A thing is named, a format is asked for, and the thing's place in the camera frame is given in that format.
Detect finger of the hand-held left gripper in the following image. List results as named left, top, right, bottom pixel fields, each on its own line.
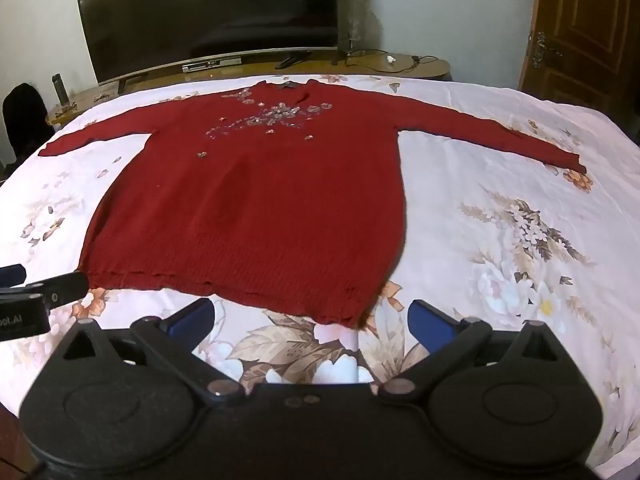
left=26, top=272, right=90, bottom=313
left=0, top=263, right=27, bottom=288

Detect red embroidered sweater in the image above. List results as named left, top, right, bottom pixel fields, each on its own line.
left=39, top=79, right=588, bottom=330

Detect silver set-top box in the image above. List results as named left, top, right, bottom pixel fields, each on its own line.
left=181, top=58, right=244, bottom=75

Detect floral white bed sheet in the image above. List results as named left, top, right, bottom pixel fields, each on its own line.
left=0, top=72, right=640, bottom=480

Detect glass cylinder table lamp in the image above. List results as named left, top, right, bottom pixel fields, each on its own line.
left=338, top=0, right=370, bottom=56

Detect black curved television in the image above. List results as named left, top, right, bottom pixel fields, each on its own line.
left=73, top=0, right=340, bottom=94

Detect black cable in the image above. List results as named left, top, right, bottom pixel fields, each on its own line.
left=344, top=49, right=437, bottom=69

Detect black chair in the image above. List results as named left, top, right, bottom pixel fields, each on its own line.
left=2, top=83, right=55, bottom=162

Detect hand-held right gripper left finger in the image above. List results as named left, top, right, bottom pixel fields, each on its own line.
left=60, top=298, right=247, bottom=405

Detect brown wooden door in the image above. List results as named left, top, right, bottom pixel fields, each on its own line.
left=517, top=0, right=640, bottom=112

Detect wooden television cabinet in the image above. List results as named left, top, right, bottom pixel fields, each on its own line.
left=45, top=50, right=453, bottom=129

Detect metal door lock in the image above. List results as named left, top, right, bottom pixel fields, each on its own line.
left=529, top=31, right=564, bottom=70

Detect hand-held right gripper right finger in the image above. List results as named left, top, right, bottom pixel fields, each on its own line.
left=377, top=299, right=574, bottom=406

